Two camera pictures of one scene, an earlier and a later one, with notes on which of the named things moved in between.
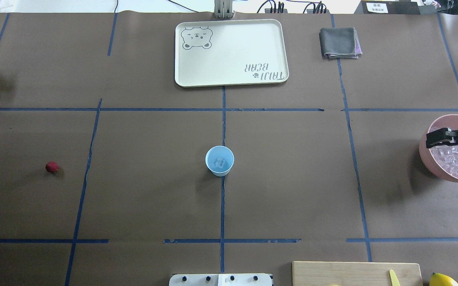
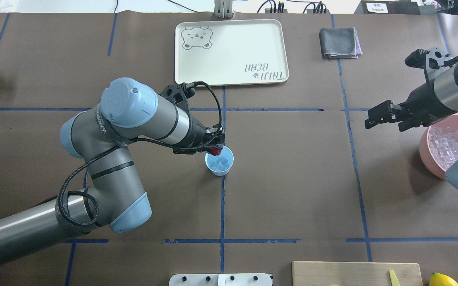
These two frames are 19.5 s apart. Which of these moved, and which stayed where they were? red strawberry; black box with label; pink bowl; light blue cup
Moved: red strawberry
Stayed: black box with label; pink bowl; light blue cup
